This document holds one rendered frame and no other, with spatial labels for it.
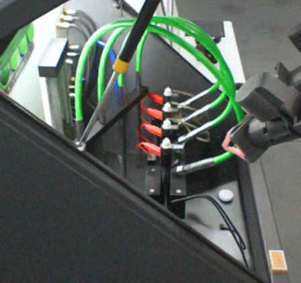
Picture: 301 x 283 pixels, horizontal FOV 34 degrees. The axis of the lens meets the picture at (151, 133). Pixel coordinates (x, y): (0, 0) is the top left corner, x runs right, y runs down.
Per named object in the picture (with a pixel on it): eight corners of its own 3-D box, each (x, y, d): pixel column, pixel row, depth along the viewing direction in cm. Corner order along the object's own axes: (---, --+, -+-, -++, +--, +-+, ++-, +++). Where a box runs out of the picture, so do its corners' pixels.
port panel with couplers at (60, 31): (76, 116, 132) (64, 5, 114) (64, 116, 132) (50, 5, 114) (83, 92, 142) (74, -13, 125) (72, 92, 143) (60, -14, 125)
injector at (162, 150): (179, 214, 125) (181, 149, 113) (159, 214, 125) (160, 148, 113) (178, 207, 127) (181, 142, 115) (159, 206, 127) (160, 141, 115)
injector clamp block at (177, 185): (183, 238, 125) (186, 194, 116) (144, 237, 125) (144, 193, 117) (182, 157, 153) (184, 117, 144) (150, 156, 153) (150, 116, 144)
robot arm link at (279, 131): (309, 143, 79) (321, 115, 81) (279, 117, 77) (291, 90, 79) (281, 150, 85) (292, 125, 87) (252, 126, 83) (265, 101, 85)
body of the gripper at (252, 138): (226, 136, 88) (250, 128, 82) (259, 105, 93) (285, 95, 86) (246, 165, 89) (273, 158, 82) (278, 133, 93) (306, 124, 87)
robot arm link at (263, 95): (336, 130, 73) (345, 91, 77) (281, 83, 70) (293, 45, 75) (277, 155, 82) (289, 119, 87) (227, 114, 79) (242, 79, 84)
